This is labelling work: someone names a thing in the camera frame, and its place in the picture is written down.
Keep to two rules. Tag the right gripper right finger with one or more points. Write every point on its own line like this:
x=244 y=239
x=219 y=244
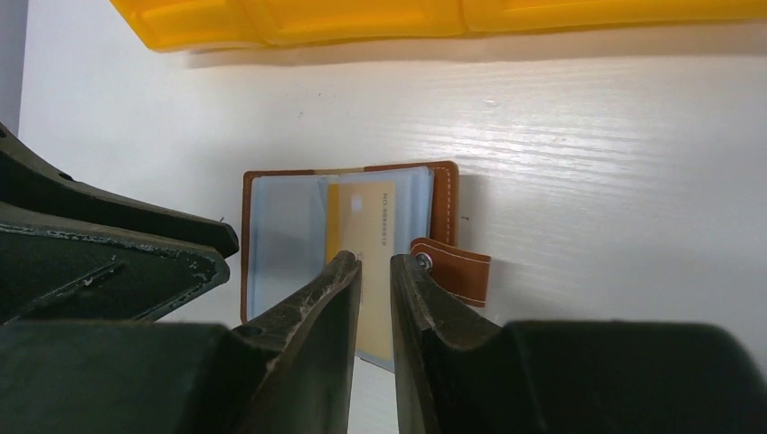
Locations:
x=457 y=372

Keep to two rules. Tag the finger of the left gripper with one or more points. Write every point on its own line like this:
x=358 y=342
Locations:
x=58 y=268
x=29 y=182

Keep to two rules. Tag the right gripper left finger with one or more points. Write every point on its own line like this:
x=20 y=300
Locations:
x=288 y=370

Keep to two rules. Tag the brown leather card holder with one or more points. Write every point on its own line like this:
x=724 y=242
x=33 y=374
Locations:
x=283 y=229

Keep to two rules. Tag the gold numbered card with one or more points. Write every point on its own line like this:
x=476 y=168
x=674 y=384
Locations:
x=360 y=219

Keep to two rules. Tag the left yellow bin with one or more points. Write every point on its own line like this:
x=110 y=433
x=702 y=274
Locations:
x=173 y=26

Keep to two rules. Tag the yellow bin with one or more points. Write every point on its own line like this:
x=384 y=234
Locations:
x=516 y=16
x=173 y=26
x=285 y=23

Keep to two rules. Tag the middle yellow bin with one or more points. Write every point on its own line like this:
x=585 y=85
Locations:
x=285 y=23

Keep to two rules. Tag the right yellow bin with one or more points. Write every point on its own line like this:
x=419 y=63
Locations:
x=516 y=16

